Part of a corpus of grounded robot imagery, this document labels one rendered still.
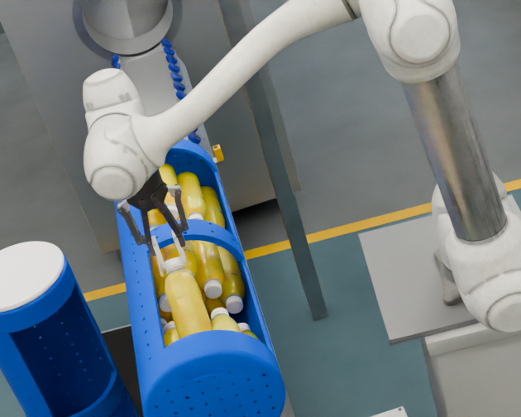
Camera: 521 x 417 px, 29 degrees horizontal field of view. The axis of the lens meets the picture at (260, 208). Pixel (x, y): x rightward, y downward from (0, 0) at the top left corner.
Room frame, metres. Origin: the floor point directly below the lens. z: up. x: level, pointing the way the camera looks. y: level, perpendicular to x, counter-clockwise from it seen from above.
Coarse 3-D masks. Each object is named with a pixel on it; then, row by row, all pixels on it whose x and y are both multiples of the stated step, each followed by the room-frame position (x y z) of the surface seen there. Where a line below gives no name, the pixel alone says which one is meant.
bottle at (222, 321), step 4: (216, 316) 1.70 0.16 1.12; (220, 316) 1.68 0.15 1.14; (224, 316) 1.68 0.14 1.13; (228, 316) 1.68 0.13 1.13; (212, 320) 1.68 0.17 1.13; (216, 320) 1.67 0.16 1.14; (220, 320) 1.66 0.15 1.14; (224, 320) 1.66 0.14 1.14; (228, 320) 1.66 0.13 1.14; (232, 320) 1.66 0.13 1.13; (212, 324) 1.66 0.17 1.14; (216, 324) 1.65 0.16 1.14; (220, 324) 1.65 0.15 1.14; (224, 324) 1.64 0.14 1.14; (228, 324) 1.64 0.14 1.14; (232, 324) 1.64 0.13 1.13; (236, 324) 1.65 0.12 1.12; (216, 328) 1.64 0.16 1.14; (220, 328) 1.63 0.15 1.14; (224, 328) 1.63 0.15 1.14; (228, 328) 1.63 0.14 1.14; (232, 328) 1.63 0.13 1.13; (236, 328) 1.63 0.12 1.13; (240, 332) 1.63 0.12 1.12
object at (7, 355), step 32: (64, 256) 2.25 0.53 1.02; (64, 288) 2.15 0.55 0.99; (0, 320) 2.09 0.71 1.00; (32, 320) 2.08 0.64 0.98; (64, 320) 2.35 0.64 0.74; (0, 352) 2.11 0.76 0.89; (32, 352) 2.33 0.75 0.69; (64, 352) 2.36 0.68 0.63; (96, 352) 2.33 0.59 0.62; (32, 384) 2.09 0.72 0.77; (64, 384) 2.35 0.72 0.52; (96, 384) 2.35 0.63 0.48; (32, 416) 2.12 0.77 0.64; (64, 416) 2.32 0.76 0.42; (96, 416) 2.10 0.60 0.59; (128, 416) 2.32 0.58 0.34
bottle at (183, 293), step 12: (168, 276) 1.68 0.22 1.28; (180, 276) 1.66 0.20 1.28; (192, 276) 1.67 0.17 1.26; (168, 288) 1.65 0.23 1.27; (180, 288) 1.64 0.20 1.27; (192, 288) 1.64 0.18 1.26; (168, 300) 1.65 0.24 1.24; (180, 300) 1.62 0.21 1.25; (192, 300) 1.62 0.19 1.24; (180, 312) 1.61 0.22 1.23; (192, 312) 1.61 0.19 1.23; (204, 312) 1.61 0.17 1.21; (180, 324) 1.60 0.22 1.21; (192, 324) 1.59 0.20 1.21; (204, 324) 1.59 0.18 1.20; (180, 336) 1.59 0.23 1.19
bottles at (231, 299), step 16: (208, 192) 2.26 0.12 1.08; (208, 208) 2.17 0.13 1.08; (224, 224) 2.14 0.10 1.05; (224, 256) 1.96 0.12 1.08; (224, 272) 1.89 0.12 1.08; (240, 272) 1.91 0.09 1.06; (224, 288) 1.85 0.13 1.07; (240, 288) 1.85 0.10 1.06; (208, 304) 1.86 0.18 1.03; (224, 304) 1.86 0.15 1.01; (240, 304) 1.81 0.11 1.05; (160, 320) 1.81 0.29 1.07; (256, 336) 1.67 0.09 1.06
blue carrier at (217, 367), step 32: (192, 160) 2.33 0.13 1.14; (192, 224) 1.91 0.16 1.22; (128, 256) 1.93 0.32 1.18; (128, 288) 1.84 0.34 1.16; (256, 320) 1.74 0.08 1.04; (160, 352) 1.53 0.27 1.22; (192, 352) 1.48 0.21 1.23; (224, 352) 1.47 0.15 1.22; (256, 352) 1.48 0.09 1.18; (160, 384) 1.46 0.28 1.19; (192, 384) 1.47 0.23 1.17; (224, 384) 1.47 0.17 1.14; (256, 384) 1.47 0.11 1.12; (160, 416) 1.46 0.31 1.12; (192, 416) 1.47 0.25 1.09; (224, 416) 1.47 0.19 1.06; (256, 416) 1.47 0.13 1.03
